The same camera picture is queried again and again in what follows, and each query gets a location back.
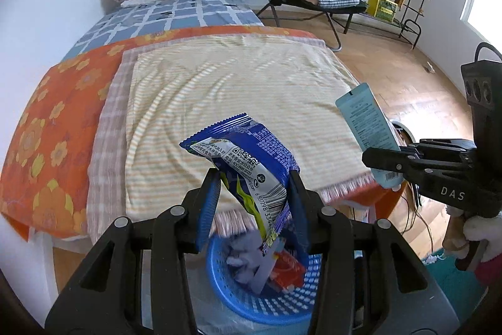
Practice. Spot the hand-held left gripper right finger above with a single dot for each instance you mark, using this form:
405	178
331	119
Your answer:
296	209

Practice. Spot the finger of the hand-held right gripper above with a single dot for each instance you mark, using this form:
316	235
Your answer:
447	148
392	160

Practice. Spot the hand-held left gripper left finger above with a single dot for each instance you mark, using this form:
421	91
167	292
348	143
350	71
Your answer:
208	201

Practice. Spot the light blue tube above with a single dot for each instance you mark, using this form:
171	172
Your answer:
368	123

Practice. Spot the red cardboard box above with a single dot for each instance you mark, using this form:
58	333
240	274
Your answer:
288	268

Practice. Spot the white plastic bag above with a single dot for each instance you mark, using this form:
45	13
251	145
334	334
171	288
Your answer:
241	256

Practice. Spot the blue snack packet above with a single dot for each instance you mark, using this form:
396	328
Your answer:
255	150

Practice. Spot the white paper slip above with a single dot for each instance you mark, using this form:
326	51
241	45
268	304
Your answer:
262	276

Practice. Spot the blue plastic basket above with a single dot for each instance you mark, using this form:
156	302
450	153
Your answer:
274	307

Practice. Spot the person's right hand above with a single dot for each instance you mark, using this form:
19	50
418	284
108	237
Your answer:
459	240

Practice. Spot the yellow striped towel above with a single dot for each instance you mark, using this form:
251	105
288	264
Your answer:
235	84

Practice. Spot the pale checked cloth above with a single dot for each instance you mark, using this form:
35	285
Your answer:
110	115

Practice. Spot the window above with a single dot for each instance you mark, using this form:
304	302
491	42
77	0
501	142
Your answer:
486	5

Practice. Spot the teal floor mat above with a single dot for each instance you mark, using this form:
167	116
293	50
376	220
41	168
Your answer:
451	288

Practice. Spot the yellow crate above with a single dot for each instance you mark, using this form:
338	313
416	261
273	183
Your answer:
382	5

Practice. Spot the orange floral sheet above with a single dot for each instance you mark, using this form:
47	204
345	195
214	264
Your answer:
51	123

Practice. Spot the blue checked sheet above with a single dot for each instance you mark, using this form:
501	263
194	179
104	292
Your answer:
176	17

